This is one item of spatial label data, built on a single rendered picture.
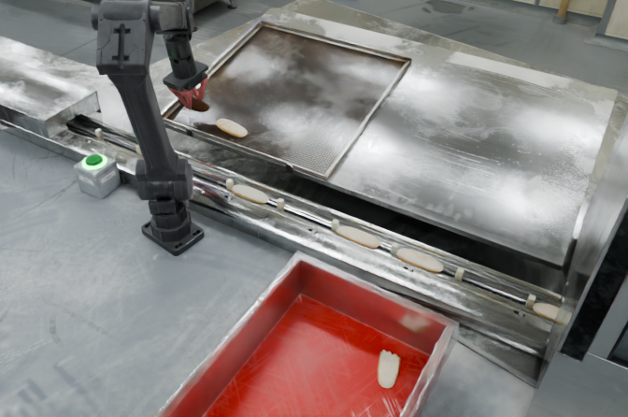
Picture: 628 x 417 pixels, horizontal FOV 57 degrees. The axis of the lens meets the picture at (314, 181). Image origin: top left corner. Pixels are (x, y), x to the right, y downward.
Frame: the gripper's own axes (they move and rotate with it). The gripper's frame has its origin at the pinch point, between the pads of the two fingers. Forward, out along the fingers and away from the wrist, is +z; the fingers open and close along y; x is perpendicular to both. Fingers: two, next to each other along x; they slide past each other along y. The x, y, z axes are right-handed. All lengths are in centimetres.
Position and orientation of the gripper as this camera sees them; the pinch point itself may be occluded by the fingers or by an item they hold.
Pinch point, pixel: (192, 102)
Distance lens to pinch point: 152.2
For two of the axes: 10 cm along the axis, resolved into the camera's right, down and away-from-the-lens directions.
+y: -5.5, 6.2, -5.6
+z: 0.7, 7.0, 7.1
